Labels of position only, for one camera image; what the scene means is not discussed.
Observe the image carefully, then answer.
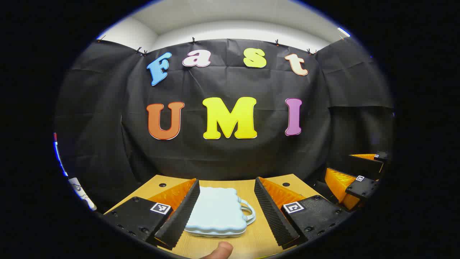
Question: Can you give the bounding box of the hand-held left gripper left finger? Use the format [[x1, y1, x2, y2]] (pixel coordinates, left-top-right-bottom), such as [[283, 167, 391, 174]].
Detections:
[[103, 178, 201, 251]]

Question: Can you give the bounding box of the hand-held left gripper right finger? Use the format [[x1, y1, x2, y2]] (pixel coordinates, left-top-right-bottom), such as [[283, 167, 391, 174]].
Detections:
[[254, 176, 354, 250]]

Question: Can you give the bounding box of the light blue suitcase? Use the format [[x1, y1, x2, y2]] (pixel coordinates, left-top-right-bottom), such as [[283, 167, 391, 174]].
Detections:
[[184, 186, 256, 238]]

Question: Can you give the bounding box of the white flat object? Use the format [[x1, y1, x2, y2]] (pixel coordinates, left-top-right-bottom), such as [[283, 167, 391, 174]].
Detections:
[[68, 176, 97, 212]]

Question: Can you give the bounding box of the laptop with lit screen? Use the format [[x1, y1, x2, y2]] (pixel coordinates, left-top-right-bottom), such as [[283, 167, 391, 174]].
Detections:
[[53, 132, 69, 177]]

